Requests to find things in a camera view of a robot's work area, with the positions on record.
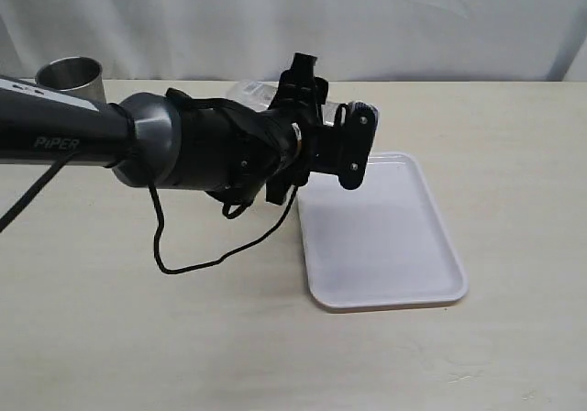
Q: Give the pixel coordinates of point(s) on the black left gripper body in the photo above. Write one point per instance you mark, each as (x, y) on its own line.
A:
(300, 142)

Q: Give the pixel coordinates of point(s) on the clear plastic container with label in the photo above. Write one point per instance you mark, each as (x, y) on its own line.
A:
(257, 96)

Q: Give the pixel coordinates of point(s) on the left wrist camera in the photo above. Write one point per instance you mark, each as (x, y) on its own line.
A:
(356, 123)

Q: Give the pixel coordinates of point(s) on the white backdrop curtain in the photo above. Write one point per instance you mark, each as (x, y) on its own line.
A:
(354, 40)

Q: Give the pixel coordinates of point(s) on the white rectangular plastic tray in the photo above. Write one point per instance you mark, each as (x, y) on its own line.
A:
(383, 245)

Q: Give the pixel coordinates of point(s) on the stainless steel cup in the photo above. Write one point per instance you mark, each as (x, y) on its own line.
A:
(77, 75)

